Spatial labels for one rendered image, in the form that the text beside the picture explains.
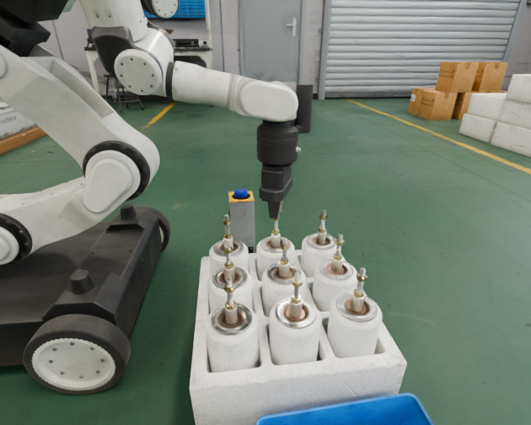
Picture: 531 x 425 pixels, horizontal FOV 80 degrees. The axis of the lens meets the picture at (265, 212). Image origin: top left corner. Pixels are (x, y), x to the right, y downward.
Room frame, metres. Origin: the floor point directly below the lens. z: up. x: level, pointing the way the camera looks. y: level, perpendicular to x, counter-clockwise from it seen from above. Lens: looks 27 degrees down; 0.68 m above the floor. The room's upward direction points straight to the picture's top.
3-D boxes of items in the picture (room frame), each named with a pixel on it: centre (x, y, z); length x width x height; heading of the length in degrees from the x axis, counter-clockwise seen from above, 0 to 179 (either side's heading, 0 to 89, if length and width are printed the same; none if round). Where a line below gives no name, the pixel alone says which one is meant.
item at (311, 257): (0.69, -0.14, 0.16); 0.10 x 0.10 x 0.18
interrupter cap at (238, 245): (0.66, 0.09, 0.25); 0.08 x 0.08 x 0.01
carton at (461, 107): (3.88, -2.33, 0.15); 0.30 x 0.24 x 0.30; 6
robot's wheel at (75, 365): (0.47, 0.40, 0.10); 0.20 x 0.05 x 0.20; 95
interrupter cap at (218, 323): (0.42, 0.06, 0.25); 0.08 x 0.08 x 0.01
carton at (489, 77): (3.91, -2.51, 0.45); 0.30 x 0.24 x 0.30; 3
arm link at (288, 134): (0.68, -0.04, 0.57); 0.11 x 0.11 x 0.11; 4
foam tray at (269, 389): (0.55, -0.04, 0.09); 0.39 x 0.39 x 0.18; 7
